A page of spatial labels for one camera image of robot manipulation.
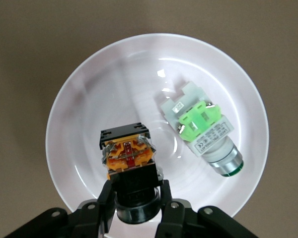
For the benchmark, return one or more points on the orange and black switch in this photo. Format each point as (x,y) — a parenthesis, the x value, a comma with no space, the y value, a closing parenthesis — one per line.
(129,158)

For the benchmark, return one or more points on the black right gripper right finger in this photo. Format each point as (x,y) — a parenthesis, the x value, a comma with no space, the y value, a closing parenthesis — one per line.
(170,215)

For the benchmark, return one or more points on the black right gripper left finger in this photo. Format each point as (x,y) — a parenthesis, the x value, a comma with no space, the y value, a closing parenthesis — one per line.
(103,210)

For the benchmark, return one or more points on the green and white switch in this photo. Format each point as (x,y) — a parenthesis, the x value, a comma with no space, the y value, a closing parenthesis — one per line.
(201,124)

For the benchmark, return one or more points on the pink round plate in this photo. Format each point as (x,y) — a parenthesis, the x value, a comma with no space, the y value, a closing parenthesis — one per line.
(101,86)

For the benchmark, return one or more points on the brown table mat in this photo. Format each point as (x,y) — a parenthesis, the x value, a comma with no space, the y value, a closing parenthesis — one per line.
(15,74)

